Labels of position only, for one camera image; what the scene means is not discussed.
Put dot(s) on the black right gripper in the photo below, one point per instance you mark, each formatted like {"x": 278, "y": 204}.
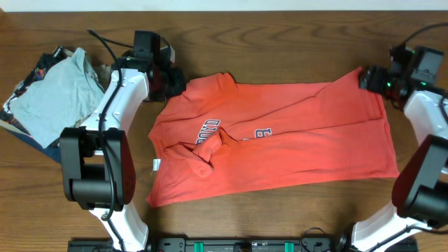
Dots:
{"x": 373, "y": 78}

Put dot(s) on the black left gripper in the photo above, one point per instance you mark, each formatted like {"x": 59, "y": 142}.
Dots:
{"x": 180, "y": 86}

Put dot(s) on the red printed t-shirt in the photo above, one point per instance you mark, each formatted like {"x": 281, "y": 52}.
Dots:
{"x": 220, "y": 137}

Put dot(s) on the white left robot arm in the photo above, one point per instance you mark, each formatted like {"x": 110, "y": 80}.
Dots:
{"x": 97, "y": 168}

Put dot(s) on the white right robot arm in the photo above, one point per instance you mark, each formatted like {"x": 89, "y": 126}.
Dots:
{"x": 419, "y": 197}

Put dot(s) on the tan folded garment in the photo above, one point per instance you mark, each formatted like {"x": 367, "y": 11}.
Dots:
{"x": 101, "y": 75}

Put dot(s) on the light blue folded shirt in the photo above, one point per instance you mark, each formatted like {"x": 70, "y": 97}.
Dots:
{"x": 33, "y": 109}

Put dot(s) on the black printed folded garment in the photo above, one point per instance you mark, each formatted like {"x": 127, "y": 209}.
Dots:
{"x": 38, "y": 73}

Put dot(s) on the navy folded garment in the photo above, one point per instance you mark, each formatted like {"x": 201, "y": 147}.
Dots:
{"x": 51, "y": 152}

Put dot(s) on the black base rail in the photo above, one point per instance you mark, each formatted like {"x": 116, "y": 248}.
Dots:
{"x": 186, "y": 245}

